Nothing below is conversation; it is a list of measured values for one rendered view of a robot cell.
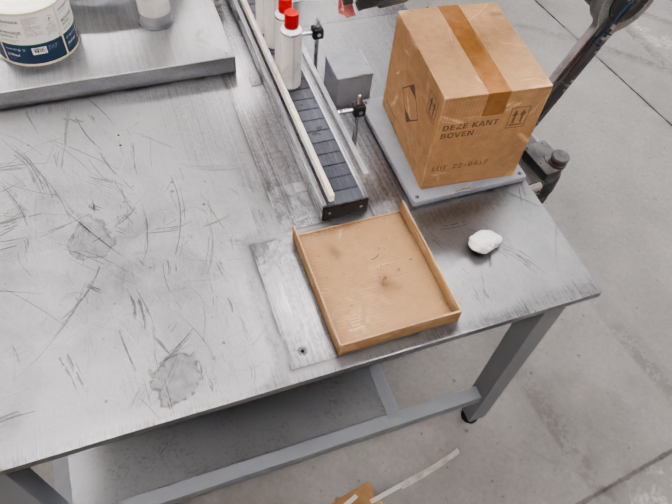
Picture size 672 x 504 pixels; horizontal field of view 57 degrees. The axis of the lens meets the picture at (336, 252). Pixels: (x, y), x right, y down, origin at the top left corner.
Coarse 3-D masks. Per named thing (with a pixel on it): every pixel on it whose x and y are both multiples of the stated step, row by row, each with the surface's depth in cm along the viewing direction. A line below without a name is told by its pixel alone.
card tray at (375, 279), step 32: (352, 224) 137; (384, 224) 138; (416, 224) 134; (320, 256) 132; (352, 256) 132; (384, 256) 133; (416, 256) 134; (320, 288) 127; (352, 288) 128; (384, 288) 128; (416, 288) 129; (448, 288) 125; (352, 320) 123; (384, 320) 124; (416, 320) 124; (448, 320) 123
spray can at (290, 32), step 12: (288, 12) 140; (288, 24) 141; (288, 36) 142; (300, 36) 143; (288, 48) 145; (300, 48) 146; (288, 60) 147; (300, 60) 149; (288, 72) 150; (300, 72) 153; (288, 84) 153; (300, 84) 156
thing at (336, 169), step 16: (304, 80) 158; (304, 96) 154; (288, 112) 150; (304, 112) 151; (320, 112) 151; (320, 128) 148; (320, 144) 145; (336, 144) 145; (320, 160) 142; (336, 160) 142; (336, 176) 139; (352, 176) 140; (336, 192) 136; (352, 192) 137
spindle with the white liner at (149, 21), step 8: (136, 0) 160; (144, 0) 158; (152, 0) 158; (160, 0) 159; (168, 0) 162; (144, 8) 160; (152, 8) 160; (160, 8) 161; (168, 8) 164; (144, 16) 162; (152, 16) 162; (160, 16) 163; (168, 16) 165; (144, 24) 165; (152, 24) 164; (160, 24) 164; (168, 24) 166
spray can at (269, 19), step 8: (264, 0) 153; (272, 0) 152; (264, 8) 155; (272, 8) 154; (264, 16) 157; (272, 16) 155; (264, 24) 159; (272, 24) 157; (264, 32) 161; (272, 32) 159; (272, 40) 161; (272, 48) 163
